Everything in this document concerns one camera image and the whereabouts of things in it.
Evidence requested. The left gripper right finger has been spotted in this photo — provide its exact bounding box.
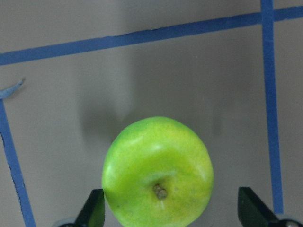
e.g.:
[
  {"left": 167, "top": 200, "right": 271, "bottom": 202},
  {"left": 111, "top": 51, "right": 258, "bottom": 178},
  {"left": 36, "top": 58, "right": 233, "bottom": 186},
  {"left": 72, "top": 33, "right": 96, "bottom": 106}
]
[{"left": 238, "top": 187, "right": 279, "bottom": 227}]

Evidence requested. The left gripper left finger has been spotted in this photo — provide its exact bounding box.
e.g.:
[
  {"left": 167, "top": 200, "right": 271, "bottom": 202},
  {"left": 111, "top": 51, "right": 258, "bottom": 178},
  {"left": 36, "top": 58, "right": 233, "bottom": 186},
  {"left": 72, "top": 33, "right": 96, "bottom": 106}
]
[{"left": 75, "top": 189, "right": 105, "bottom": 227}]

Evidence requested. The green apple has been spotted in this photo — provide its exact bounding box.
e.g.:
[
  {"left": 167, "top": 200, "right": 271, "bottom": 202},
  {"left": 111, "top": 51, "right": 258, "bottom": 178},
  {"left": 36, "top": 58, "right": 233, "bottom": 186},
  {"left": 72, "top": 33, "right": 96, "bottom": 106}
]
[{"left": 102, "top": 117, "right": 214, "bottom": 227}]

